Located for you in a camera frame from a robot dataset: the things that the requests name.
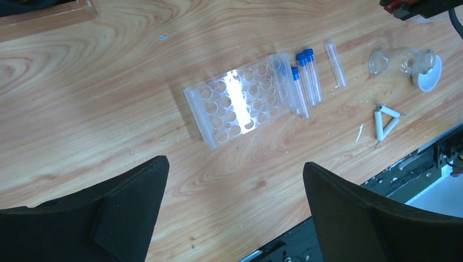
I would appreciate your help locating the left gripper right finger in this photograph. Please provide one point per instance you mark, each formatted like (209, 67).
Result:
(353, 223)

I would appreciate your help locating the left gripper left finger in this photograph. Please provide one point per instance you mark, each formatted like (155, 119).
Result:
(111, 221)

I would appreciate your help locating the clear glass test tube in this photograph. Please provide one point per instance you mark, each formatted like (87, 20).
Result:
(336, 63)

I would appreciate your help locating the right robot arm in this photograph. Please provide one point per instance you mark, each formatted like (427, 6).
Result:
(406, 9)

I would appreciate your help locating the white clay triangle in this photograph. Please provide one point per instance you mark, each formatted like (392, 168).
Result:
(386, 119)

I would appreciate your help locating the white chip fragment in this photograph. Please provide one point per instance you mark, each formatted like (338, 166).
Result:
(360, 132)

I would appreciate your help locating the clear plastic tube rack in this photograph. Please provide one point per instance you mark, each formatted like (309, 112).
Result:
(243, 99)

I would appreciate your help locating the blue capped tube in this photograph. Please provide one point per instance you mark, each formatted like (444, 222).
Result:
(313, 72)
(302, 61)
(304, 111)

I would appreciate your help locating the white porcelain dish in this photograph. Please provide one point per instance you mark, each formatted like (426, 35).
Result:
(427, 82)

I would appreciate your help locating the small glass flask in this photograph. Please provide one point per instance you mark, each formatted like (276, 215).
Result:
(402, 61)

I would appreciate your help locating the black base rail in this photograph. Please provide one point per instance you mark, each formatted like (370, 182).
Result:
(411, 179)

